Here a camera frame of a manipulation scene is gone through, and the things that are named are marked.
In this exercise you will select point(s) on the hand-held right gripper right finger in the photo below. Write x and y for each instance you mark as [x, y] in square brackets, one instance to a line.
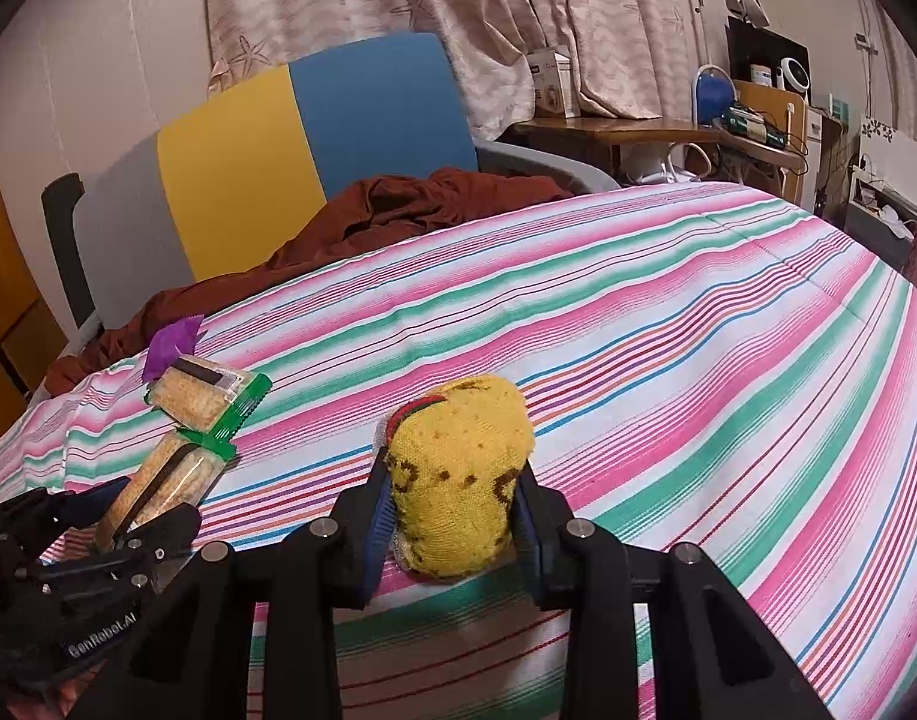
[524, 532]

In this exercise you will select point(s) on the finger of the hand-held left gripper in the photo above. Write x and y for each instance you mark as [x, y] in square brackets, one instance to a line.
[61, 506]
[151, 544]

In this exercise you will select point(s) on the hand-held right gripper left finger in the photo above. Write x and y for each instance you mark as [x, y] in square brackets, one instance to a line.
[374, 532]

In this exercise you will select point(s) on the green-end cracker packet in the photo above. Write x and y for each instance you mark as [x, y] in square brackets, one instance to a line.
[200, 394]
[166, 476]

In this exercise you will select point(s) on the yellow knitted pouch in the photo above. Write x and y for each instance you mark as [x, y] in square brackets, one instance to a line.
[458, 480]

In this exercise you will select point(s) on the purple-end cracker packet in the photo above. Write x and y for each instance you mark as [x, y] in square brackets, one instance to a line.
[172, 345]

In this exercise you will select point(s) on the orange wooden wardrobe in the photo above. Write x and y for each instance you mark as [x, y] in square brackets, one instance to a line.
[1, 300]

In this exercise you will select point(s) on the red-brown cloth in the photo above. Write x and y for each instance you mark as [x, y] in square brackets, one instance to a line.
[398, 202]

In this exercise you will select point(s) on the grey yellow blue chair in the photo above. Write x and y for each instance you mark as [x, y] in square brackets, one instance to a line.
[241, 165]

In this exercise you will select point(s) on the wooden desk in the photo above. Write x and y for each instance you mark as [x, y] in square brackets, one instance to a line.
[623, 131]

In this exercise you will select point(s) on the white carton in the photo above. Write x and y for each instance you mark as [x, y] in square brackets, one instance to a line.
[552, 82]

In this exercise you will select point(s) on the grey storage box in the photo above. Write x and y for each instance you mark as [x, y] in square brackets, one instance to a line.
[875, 225]

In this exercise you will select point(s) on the wooden shelf unit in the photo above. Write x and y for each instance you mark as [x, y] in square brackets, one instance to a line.
[792, 120]

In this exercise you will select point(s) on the white jar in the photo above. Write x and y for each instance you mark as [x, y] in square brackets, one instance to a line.
[761, 75]

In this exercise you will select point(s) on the patterned beige curtain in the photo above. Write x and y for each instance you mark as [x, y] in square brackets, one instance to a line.
[466, 7]

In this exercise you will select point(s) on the white flower print box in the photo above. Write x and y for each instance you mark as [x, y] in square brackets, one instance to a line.
[893, 154]

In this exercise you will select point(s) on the white round fan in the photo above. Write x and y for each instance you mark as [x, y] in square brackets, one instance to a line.
[794, 76]

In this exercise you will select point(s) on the black monitor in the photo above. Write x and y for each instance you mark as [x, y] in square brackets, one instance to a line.
[751, 45]

